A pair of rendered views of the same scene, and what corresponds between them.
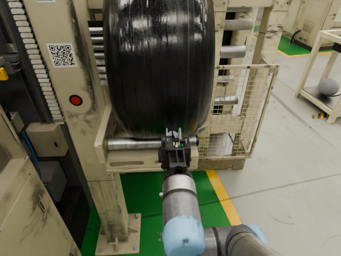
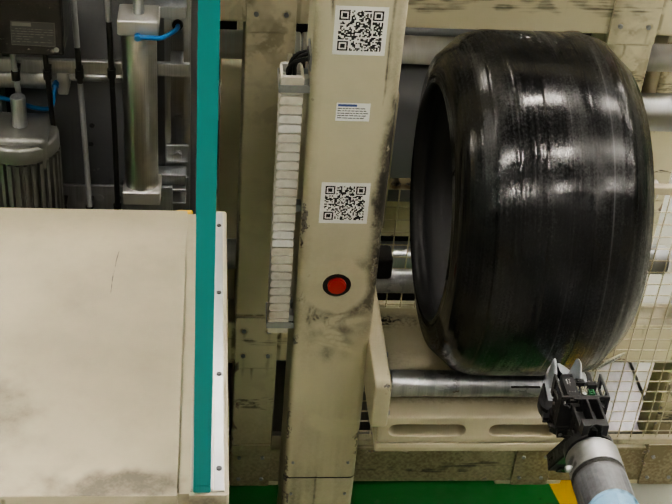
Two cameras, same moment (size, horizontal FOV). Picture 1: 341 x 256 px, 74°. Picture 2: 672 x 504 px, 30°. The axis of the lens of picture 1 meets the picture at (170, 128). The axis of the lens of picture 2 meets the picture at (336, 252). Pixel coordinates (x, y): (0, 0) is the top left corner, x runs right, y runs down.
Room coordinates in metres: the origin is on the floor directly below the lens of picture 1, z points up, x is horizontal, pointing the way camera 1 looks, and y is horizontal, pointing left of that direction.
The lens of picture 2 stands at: (-0.92, 0.45, 2.28)
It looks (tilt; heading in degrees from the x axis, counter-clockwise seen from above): 36 degrees down; 356
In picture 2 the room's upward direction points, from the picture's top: 5 degrees clockwise
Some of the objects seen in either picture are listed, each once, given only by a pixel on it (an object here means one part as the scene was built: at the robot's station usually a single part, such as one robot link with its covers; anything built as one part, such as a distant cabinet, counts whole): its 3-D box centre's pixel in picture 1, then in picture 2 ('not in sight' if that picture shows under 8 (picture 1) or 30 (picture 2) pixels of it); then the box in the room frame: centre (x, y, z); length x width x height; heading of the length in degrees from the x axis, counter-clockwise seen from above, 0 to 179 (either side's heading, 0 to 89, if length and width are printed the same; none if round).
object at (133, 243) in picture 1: (119, 231); not in sight; (0.75, 0.34, 0.02); 0.27 x 0.27 x 0.04; 3
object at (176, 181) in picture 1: (177, 190); (592, 464); (0.31, -0.02, 1.06); 0.08 x 0.05 x 0.08; 93
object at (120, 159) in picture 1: (151, 154); (478, 412); (0.65, 0.07, 0.84); 0.36 x 0.09 x 0.06; 93
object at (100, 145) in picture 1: (109, 122); (370, 329); (0.78, 0.26, 0.90); 0.40 x 0.03 x 0.10; 3
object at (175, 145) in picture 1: (175, 162); (581, 420); (0.39, -0.01, 1.06); 0.12 x 0.08 x 0.09; 3
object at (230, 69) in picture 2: not in sight; (231, 202); (1.58, 0.53, 0.61); 0.33 x 0.06 x 0.86; 3
